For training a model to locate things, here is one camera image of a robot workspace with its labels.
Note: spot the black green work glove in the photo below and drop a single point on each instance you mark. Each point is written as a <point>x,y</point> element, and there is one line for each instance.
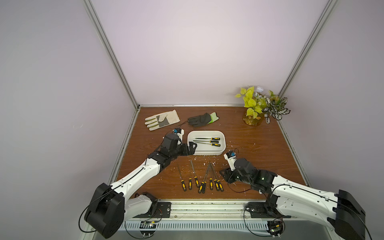
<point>203,120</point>

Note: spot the aluminium corner frame post left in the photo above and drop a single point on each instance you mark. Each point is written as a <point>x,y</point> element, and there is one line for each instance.
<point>109,49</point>

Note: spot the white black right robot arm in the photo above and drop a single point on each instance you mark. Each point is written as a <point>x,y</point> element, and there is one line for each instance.
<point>339,211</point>

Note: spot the white plastic storage box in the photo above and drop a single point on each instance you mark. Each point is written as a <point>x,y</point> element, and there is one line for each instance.
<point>207,150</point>

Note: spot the beige grey work glove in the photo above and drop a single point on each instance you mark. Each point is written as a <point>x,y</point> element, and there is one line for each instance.
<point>162,120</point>

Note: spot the left small circuit board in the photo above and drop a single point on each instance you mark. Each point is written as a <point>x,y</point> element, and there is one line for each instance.
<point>148,228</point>

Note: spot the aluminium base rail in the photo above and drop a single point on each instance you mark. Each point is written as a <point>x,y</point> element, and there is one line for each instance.
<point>207,212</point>

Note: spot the artificial green leafy plant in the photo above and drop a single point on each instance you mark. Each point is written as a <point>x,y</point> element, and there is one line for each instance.
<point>270,106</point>

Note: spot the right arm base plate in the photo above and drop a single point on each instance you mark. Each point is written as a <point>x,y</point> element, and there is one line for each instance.
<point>261,210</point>

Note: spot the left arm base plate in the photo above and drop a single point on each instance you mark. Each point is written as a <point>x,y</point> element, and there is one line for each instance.
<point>160,210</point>

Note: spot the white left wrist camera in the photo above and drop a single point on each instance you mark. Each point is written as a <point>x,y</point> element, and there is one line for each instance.
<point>179,132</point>

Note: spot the right small circuit board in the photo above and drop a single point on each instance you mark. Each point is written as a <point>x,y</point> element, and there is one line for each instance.
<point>275,228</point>

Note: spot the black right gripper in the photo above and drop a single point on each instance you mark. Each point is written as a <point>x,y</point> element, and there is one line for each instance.
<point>229,174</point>

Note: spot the amber glass plant vase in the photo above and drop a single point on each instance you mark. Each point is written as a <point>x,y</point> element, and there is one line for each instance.
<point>250,121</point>

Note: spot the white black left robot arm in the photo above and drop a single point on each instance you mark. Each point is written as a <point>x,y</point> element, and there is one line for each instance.
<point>113,204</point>

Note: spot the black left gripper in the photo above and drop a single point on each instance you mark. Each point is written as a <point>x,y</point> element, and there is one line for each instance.
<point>190,151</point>

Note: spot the aluminium corner frame post right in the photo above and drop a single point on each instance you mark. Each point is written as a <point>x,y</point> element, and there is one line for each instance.
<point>320,24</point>

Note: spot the small circuit board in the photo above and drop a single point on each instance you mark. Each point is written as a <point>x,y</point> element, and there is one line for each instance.
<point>148,228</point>
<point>275,228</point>

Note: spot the aluminium corner frame post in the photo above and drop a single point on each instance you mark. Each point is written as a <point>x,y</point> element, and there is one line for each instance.
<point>109,49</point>
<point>320,24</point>

